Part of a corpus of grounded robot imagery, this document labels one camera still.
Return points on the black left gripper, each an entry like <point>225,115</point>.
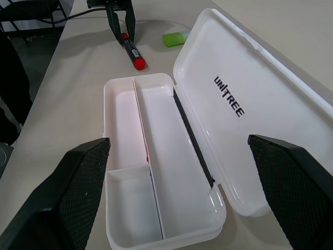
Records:
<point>112,3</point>

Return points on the white Unitree pencil case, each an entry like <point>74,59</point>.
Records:
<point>182,145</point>

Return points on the black metal chair frame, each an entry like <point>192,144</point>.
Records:
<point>31,13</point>

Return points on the green eraser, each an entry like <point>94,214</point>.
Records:
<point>173,38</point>

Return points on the dark object beside table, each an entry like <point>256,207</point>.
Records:
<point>13,86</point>

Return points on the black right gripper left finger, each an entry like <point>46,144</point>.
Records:
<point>70,192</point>

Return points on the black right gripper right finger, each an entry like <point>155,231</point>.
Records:
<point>291,187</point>

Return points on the grey round object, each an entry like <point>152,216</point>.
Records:
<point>4,159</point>

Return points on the red marker with black barrel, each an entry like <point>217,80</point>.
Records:
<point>132,50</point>

